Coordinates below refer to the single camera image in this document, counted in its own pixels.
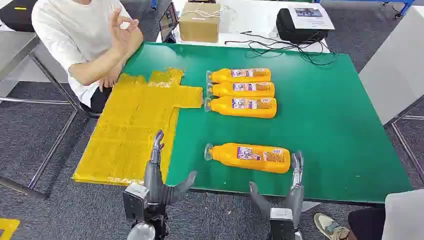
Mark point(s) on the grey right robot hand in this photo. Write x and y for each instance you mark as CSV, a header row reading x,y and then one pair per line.
x,y
296,202

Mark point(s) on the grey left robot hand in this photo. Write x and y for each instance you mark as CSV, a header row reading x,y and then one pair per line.
x,y
154,185

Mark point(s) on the orange drink bottle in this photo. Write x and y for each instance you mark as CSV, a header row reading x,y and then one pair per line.
x,y
228,157
225,90
225,107
225,76

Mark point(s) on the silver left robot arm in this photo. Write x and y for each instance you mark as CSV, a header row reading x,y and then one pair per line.
x,y
142,232

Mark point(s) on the white floor plate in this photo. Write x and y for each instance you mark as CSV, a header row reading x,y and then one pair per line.
x,y
310,206

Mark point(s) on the yellow plastic sheet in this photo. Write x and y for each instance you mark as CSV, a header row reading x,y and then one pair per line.
x,y
132,132

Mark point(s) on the green table mat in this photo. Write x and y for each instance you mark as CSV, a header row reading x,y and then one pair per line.
x,y
314,116

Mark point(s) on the person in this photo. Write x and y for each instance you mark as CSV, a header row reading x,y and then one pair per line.
x,y
404,215
76,36

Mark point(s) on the grey table with metal legs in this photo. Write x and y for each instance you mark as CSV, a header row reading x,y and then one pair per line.
x,y
394,73

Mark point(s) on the cardboard box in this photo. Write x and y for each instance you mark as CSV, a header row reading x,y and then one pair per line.
x,y
198,28

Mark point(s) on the black speaker box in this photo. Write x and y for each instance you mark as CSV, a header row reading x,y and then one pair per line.
x,y
291,32

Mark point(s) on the printed paper sheet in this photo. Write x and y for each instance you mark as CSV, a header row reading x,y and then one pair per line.
x,y
311,21

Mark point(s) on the white table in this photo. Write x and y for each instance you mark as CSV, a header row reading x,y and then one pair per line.
x,y
251,16

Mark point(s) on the black bag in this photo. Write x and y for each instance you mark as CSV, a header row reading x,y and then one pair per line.
x,y
16,18

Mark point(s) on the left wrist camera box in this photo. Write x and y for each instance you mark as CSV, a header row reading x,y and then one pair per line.
x,y
136,198

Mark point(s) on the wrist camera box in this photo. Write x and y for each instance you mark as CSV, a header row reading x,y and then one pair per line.
x,y
136,198
281,225

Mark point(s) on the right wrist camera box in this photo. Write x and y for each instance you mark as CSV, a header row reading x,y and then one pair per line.
x,y
281,225

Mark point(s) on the steel frame table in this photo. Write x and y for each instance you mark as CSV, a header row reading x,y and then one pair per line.
x,y
13,49

